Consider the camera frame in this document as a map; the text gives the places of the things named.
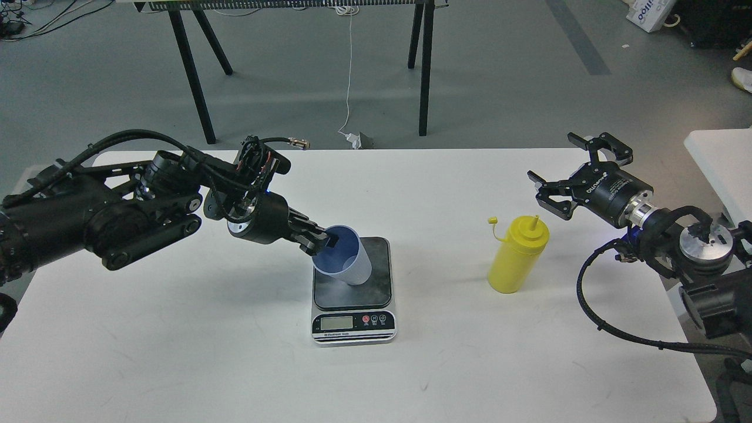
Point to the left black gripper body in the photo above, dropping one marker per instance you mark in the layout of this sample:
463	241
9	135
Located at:
269	220

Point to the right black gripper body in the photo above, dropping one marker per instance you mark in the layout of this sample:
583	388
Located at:
606	190

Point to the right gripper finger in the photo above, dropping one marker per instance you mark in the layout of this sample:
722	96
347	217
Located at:
622	154
560	198

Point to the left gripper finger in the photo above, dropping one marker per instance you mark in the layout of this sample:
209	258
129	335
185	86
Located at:
313	239

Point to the blue plastic cup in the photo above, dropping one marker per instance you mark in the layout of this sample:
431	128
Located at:
345	260

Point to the yellow squeeze bottle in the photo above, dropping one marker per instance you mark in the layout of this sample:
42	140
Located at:
523	243

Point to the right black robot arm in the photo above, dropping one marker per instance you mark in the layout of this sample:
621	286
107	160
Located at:
709	260

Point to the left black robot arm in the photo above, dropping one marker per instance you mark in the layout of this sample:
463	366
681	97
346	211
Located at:
124	212

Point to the digital kitchen scale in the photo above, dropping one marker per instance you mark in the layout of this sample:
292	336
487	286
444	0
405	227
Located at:
350	315

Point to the white side table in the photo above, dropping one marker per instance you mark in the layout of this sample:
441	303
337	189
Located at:
724	157

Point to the white power adapter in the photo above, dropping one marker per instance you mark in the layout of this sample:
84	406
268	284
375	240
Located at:
360	141

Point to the white cardboard box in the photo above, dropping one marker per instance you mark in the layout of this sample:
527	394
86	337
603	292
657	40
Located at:
651	16

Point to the white shoe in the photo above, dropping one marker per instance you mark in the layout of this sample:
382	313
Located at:
741	78

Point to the black trestle table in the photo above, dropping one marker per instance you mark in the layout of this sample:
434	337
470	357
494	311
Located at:
301	56

